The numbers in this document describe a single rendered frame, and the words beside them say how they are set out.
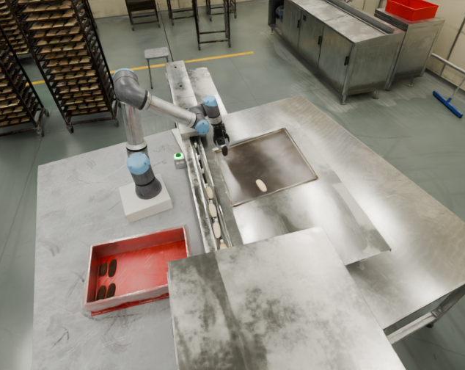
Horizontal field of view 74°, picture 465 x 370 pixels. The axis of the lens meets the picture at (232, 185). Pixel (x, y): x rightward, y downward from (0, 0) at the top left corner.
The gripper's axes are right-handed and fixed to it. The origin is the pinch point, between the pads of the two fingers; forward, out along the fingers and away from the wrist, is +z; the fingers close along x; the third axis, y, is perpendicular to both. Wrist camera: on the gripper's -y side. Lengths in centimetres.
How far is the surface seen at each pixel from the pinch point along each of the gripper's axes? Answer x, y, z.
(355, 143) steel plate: -87, 12, 30
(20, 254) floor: 191, -1, 63
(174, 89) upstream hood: 38, 92, 0
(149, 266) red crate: 42, -72, 3
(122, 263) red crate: 55, -69, 1
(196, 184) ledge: 19.3, -20.9, 5.3
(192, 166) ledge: 22.4, -3.8, 5.3
